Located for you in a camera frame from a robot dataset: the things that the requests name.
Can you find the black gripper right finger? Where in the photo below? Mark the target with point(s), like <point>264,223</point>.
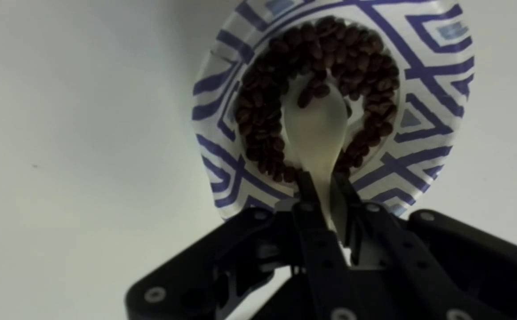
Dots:
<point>436,268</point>

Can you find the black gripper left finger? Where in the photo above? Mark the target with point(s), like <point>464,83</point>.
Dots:
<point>269,261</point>

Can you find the cream plastic spoon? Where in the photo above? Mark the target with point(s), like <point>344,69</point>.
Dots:
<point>317,136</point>

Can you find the patterned paper bowl with beans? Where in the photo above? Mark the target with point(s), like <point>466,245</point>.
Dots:
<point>436,90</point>

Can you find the coffee beans heap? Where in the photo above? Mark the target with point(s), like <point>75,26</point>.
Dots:
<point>258,113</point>

